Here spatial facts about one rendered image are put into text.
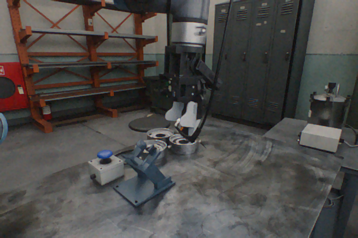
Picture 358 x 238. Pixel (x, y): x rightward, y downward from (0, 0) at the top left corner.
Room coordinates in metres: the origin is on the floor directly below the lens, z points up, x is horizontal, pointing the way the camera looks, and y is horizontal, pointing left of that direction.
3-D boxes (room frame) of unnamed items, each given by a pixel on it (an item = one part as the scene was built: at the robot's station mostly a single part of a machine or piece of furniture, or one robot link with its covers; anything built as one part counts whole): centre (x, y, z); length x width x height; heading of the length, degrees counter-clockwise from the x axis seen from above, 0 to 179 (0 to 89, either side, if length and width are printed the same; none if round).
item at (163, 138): (0.77, 0.07, 0.82); 0.10 x 0.10 x 0.04
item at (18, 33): (4.03, 1.40, 1.05); 2.38 x 0.70 x 2.10; 136
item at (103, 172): (0.53, 0.20, 0.82); 0.08 x 0.07 x 0.05; 136
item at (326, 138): (1.11, -0.80, 0.83); 0.41 x 0.19 x 0.30; 140
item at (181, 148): (0.71, -0.02, 0.82); 0.10 x 0.10 x 0.04
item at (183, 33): (0.49, -0.03, 1.17); 0.08 x 0.08 x 0.05
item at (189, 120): (0.48, -0.03, 0.98); 0.06 x 0.03 x 0.09; 132
